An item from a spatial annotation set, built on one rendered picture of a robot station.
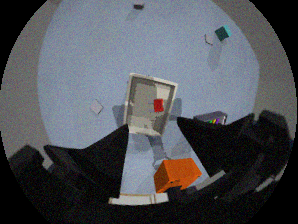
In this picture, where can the red fuse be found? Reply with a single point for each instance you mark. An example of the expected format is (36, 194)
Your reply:
(157, 105)

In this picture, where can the teal cube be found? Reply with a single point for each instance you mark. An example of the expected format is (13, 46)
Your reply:
(223, 32)

